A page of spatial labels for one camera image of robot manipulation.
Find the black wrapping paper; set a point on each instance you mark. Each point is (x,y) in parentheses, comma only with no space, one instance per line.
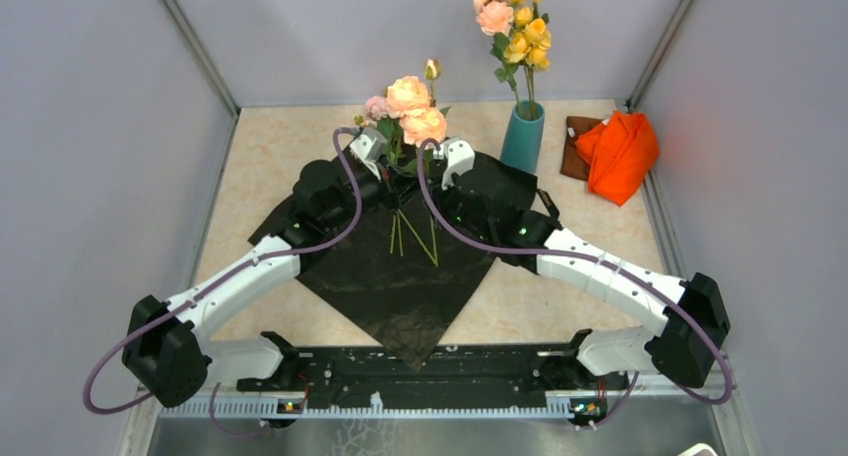
(405,303)

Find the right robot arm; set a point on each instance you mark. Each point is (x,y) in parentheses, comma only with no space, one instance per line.
(682,323)

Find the brown cloth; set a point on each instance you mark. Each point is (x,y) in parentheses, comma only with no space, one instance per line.
(573,165)

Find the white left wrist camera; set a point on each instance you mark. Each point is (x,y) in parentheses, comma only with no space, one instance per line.
(369,147)

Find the peach rose stem in vase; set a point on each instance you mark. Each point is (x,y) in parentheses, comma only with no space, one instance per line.
(495,19)

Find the left aluminium frame post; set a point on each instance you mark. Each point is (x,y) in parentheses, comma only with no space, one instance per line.
(200,55)

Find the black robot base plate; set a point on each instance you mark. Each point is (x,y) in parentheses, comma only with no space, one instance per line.
(464,377)

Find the peach double rose stem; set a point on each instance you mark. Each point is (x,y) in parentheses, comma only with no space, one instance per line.
(412,110)

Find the yellow flower bunch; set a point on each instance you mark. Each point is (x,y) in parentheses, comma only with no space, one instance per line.
(527,54)

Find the right aluminium frame post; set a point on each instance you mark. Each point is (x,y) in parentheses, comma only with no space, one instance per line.
(659,54)

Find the orange cloth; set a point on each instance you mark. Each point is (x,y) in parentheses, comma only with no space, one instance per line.
(620,152)

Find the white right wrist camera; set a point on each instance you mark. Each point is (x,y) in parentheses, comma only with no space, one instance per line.
(458,157)

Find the aluminium frame post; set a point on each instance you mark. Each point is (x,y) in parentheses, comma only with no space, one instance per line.
(200,55)
(659,54)

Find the teal ceramic vase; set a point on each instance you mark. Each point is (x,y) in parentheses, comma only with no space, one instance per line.
(521,146)

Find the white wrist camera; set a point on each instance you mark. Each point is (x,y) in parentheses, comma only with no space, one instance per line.
(369,147)
(458,157)

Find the grey cable duct rail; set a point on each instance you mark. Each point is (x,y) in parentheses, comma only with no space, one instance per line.
(270,408)

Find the black ribbon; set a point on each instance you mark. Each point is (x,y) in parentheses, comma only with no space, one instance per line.
(548,203)

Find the pink flower bunch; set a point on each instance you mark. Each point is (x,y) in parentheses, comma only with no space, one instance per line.
(381,117)

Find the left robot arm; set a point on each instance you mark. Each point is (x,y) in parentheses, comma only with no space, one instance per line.
(169,346)

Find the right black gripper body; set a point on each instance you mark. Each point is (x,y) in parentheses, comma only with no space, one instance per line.
(451,204)

